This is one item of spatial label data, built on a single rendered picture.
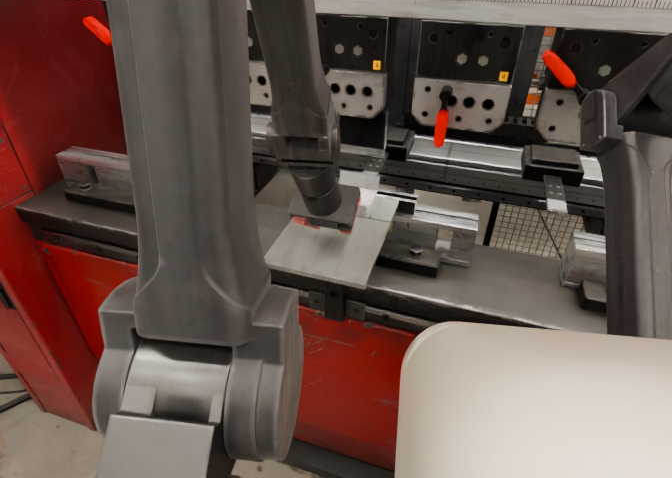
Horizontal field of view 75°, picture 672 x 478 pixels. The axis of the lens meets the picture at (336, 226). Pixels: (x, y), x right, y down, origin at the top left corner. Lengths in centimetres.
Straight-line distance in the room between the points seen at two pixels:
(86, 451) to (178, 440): 161
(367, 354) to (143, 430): 80
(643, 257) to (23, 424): 192
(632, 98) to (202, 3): 48
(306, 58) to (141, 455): 33
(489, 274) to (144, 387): 77
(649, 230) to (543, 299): 40
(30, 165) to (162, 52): 118
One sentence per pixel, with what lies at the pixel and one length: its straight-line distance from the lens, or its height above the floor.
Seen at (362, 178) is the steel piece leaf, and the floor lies 102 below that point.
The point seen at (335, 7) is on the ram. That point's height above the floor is 135.
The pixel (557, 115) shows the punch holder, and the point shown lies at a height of 122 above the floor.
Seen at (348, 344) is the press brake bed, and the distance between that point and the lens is 101.
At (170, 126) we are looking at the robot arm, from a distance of 20.
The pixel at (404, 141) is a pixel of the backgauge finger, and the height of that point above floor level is 103.
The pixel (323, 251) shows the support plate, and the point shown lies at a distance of 74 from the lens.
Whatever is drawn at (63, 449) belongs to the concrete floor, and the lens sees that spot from 189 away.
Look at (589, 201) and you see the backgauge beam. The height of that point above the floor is 93.
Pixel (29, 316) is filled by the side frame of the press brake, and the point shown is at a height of 58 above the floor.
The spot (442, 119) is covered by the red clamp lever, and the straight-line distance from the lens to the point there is 74.
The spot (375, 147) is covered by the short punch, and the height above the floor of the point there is 110.
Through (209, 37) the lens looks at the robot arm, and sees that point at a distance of 19.
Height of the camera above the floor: 146
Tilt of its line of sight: 35 degrees down
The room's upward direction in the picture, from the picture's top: straight up
